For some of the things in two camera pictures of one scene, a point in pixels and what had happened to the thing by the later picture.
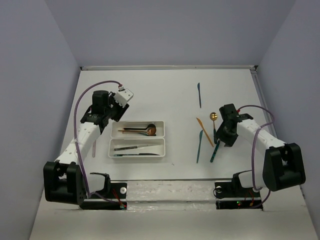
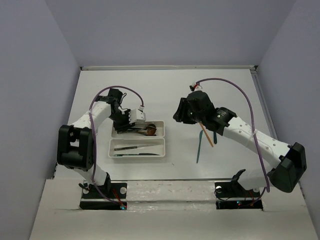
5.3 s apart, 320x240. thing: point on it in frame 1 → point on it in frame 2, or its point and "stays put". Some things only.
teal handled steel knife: [139, 154] stays put
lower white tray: [136, 147] stays put
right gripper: [229, 141] → [180, 114]
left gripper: [121, 110] → [126, 125]
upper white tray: [116, 126] stays put
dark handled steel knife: [128, 147] stays put
